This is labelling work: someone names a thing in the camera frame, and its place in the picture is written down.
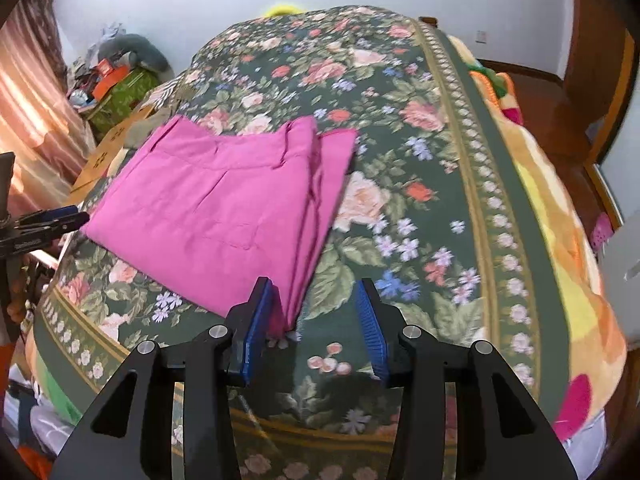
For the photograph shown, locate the white wall socket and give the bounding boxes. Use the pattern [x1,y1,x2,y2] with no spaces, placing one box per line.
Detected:
[475,30,487,44]

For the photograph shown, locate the green patterned box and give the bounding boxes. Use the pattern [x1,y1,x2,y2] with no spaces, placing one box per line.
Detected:
[87,68,160,142]

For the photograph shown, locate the pink curtain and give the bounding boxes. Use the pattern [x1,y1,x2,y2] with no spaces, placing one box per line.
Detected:
[1,0,96,216]

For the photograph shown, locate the left hand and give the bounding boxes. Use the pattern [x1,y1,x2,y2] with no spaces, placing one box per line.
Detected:
[6,256,32,324]

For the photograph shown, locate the orange yellow fleece blanket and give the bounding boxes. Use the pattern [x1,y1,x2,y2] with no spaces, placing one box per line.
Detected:
[447,35,627,441]

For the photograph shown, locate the orange box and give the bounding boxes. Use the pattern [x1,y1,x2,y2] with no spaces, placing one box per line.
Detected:
[92,66,129,101]

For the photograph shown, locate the grey plush toy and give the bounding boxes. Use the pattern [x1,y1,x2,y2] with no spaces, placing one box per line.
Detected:
[98,34,169,74]

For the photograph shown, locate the floral green bedspread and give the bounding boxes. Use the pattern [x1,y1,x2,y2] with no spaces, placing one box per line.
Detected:
[31,4,572,480]

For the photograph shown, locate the brown wooden door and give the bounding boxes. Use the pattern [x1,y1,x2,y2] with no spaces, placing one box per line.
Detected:
[564,0,639,167]

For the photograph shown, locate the olive green pants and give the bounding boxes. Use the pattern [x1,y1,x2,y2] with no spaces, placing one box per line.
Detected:
[122,107,171,150]

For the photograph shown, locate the pink pants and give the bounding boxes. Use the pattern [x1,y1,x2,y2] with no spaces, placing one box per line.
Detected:
[84,116,357,337]

